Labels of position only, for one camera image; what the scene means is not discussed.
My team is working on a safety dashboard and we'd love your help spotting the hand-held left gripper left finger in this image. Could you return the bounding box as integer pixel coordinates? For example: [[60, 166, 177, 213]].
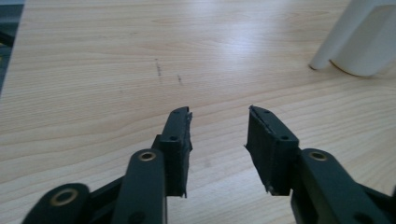
[[151, 105, 193, 199]]

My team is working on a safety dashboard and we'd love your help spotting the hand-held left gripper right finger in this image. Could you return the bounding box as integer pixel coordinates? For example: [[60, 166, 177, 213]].
[[244, 105, 303, 197]]

